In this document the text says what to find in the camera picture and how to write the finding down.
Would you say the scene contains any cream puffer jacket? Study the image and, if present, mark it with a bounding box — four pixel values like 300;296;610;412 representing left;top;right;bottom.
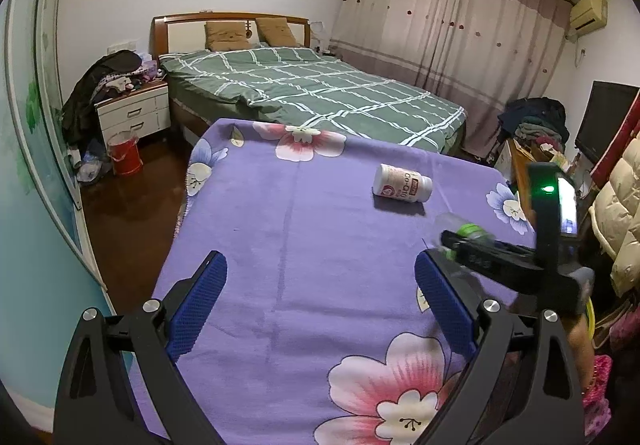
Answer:
589;136;640;297

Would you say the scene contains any brown pillow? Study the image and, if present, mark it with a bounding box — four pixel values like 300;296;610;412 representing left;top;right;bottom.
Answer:
256;17;298;47
204;21;252;52

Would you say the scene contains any black clothes pile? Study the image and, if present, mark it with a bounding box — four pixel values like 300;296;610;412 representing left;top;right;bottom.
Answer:
61;49;149;154

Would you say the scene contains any pile of folded clothes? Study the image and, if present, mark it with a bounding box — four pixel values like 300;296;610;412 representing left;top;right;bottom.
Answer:
497;97;570;151

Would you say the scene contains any pink floral fabric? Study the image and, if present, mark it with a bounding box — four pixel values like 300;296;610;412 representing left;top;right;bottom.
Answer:
582;305;639;444

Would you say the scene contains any purple floral tablecloth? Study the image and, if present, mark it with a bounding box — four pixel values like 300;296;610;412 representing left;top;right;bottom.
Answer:
154;120;535;444

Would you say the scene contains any wooden headboard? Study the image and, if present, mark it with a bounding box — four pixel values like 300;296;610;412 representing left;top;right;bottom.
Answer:
150;10;311;58

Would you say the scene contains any black television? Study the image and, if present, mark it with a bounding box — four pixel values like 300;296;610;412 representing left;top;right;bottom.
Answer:
575;81;639;163

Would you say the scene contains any pink white curtain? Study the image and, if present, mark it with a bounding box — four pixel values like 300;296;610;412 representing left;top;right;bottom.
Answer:
330;0;573;157

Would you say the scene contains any green capped plastic bottle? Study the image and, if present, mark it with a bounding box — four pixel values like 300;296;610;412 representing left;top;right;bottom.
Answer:
431;212;495;261

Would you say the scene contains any brown pillow left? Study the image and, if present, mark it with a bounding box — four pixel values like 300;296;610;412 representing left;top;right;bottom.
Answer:
204;21;252;52

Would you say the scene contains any brown pillow right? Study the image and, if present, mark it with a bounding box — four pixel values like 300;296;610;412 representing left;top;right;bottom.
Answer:
256;17;298;47

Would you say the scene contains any air conditioner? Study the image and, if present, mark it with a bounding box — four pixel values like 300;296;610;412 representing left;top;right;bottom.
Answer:
570;0;608;36

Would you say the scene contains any wooden low cabinet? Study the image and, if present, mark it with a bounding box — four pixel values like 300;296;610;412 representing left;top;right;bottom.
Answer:
508;138;570;227

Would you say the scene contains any white pill bottle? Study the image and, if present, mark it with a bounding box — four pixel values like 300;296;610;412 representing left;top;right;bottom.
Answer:
372;163;433;203

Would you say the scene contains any white nightstand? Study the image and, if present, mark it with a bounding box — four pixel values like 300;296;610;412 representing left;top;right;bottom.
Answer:
96;80;171;144

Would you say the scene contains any sliding wardrobe door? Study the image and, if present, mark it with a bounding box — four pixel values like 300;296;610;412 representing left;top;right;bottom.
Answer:
1;0;108;432

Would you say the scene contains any red bucket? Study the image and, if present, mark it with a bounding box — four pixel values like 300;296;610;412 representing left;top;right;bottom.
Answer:
106;130;143;176

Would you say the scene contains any yellow rimmed dark trash bin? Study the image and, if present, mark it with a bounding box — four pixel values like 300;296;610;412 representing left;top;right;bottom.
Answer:
585;298;597;349

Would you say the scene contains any green plaid bed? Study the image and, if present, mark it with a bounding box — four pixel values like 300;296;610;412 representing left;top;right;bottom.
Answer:
160;47;466;153

